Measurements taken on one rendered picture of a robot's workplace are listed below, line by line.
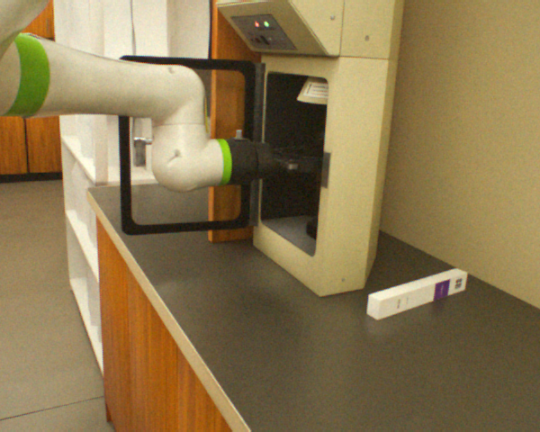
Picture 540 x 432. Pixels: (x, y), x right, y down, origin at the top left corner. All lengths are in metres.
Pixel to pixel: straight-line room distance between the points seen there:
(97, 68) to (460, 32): 0.86
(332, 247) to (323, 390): 0.34
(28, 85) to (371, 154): 0.62
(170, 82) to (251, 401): 0.54
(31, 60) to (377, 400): 0.67
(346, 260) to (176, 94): 0.47
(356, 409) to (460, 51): 0.89
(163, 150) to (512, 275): 0.80
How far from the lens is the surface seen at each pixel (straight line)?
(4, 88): 0.77
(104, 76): 0.87
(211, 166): 1.01
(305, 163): 1.07
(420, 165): 1.46
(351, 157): 1.04
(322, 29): 0.97
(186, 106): 0.99
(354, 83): 1.02
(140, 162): 1.21
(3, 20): 0.58
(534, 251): 1.25
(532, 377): 0.97
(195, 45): 2.34
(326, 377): 0.86
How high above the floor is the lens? 1.41
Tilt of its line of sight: 17 degrees down
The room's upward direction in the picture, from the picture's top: 3 degrees clockwise
